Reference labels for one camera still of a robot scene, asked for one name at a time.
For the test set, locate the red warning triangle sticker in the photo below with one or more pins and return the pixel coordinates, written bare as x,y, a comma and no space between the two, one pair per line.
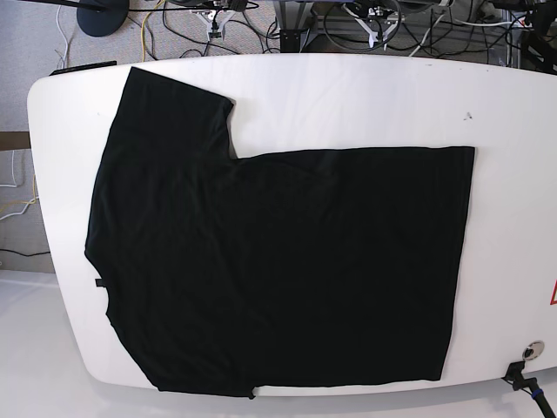
553,300

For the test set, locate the black T-shirt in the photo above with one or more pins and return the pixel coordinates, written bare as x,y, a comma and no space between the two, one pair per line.
308,269

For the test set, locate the metal table grommet right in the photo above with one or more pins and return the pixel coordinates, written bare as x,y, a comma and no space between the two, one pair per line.
533,350

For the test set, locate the aluminium frame post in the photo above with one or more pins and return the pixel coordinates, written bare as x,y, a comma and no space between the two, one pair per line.
296,24

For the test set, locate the dark round stand base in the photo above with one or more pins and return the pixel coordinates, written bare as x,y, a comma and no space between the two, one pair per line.
101,18

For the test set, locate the black clamp with cable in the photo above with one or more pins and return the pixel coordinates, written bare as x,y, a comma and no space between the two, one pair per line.
515,378

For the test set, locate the black flat bar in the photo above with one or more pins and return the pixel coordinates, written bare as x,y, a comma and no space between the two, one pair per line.
84,67

